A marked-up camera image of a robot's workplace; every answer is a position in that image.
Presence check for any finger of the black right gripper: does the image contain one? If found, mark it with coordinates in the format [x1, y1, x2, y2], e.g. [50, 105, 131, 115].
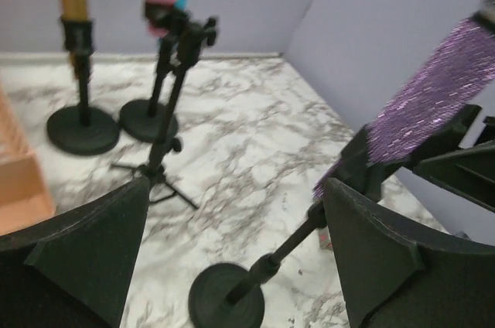
[413, 140, 494, 210]

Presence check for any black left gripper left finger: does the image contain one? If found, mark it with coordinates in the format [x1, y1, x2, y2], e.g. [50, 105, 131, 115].
[1, 177, 149, 327]

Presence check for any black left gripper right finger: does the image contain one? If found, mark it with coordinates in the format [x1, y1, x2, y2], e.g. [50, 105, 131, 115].
[323, 179, 494, 327]

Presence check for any purple glitter microphone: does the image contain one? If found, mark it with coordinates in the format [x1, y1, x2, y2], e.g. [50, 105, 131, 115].
[313, 0, 494, 199]

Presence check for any black mic stand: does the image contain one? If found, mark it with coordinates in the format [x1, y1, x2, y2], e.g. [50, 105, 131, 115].
[119, 32, 177, 143]
[188, 103, 483, 328]
[46, 18, 120, 156]

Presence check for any black mini tripod stand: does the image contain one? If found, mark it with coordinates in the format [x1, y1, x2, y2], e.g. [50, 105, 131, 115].
[111, 5, 218, 210]

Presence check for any white red small box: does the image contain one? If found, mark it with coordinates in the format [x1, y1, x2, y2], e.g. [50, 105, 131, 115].
[318, 227, 333, 251]

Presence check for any orange plastic file organizer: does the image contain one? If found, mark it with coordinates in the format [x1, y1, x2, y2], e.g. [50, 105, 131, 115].
[1, 92, 56, 235]

